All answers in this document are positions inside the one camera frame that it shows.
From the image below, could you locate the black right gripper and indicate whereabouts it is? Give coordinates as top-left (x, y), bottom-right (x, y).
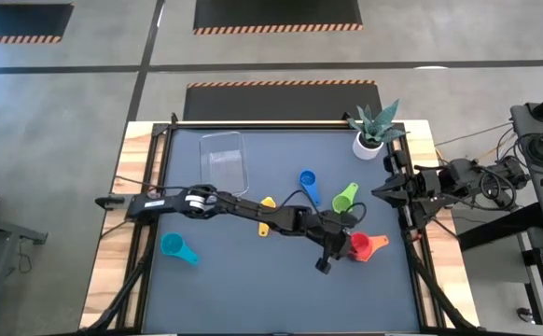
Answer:
top-left (371, 151), bottom-right (425, 230)

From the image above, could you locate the black table frame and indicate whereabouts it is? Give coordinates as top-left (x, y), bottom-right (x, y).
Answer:
top-left (79, 111), bottom-right (482, 336)

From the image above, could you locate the black coiled cable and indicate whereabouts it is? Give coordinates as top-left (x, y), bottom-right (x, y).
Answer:
top-left (516, 132), bottom-right (543, 169)

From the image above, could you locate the clear plastic basket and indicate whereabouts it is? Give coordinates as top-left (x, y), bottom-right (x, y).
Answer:
top-left (199, 131), bottom-right (250, 197)

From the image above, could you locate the grey metal desk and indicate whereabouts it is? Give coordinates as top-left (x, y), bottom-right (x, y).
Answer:
top-left (0, 208), bottom-right (49, 336)

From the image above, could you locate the grey workstation cart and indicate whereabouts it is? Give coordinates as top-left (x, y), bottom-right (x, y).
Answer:
top-left (508, 102), bottom-right (543, 336)

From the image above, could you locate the blue measuring cup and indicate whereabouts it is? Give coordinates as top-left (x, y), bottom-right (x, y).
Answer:
top-left (298, 168), bottom-right (323, 208)

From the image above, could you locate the grey floor cable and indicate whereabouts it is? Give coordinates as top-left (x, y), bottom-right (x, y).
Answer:
top-left (434, 121), bottom-right (514, 148)

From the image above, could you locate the black computer mouse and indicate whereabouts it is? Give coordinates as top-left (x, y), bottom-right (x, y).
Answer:
top-left (516, 306), bottom-right (536, 325)

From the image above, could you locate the green plant in white pot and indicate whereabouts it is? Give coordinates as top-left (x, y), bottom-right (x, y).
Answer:
top-left (347, 98), bottom-right (411, 161)

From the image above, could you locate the red measuring cup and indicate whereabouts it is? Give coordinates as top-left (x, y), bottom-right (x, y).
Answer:
top-left (348, 231), bottom-right (376, 263)

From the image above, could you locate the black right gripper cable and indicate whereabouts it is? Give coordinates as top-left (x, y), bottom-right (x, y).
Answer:
top-left (476, 162), bottom-right (520, 209)

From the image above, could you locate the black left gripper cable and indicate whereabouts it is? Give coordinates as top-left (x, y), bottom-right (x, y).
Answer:
top-left (278, 189), bottom-right (369, 226)

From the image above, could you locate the black orange-striped floor mat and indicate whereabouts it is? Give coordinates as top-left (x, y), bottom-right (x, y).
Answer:
top-left (183, 79), bottom-right (383, 121)
top-left (0, 3), bottom-right (76, 45)
top-left (193, 0), bottom-right (364, 36)

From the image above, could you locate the yellow measuring cup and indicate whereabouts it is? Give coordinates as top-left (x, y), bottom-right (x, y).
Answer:
top-left (258, 196), bottom-right (278, 238)

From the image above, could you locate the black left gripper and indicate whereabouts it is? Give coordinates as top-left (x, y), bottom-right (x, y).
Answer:
top-left (314, 218), bottom-right (355, 274)

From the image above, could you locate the green measuring cup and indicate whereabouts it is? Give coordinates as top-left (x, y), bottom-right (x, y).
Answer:
top-left (331, 182), bottom-right (360, 215)

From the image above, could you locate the blue-grey table mat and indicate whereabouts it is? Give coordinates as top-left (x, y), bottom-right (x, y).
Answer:
top-left (143, 128), bottom-right (422, 335)

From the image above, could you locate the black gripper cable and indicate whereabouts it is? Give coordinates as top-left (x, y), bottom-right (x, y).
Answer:
top-left (476, 162), bottom-right (520, 209)
top-left (278, 189), bottom-right (369, 226)

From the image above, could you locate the teal measuring cup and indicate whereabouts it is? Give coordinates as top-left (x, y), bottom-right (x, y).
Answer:
top-left (160, 231), bottom-right (202, 266)

